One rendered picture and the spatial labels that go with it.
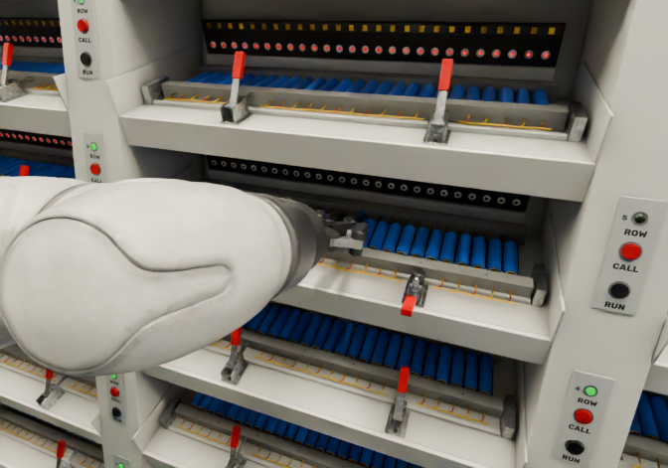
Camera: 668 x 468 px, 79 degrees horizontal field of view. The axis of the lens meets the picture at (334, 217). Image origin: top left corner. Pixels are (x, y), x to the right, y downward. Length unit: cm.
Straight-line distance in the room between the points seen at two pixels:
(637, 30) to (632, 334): 30
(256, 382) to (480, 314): 36
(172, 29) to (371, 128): 40
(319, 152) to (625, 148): 32
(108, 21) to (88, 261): 52
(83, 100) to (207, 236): 52
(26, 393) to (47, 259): 93
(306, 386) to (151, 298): 51
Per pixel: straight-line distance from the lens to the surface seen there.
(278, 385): 69
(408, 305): 47
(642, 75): 49
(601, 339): 54
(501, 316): 54
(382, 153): 48
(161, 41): 75
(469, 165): 47
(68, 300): 21
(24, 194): 33
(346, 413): 66
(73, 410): 105
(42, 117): 80
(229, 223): 24
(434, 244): 59
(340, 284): 55
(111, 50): 68
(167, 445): 91
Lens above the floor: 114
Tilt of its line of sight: 16 degrees down
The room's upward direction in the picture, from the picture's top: 4 degrees clockwise
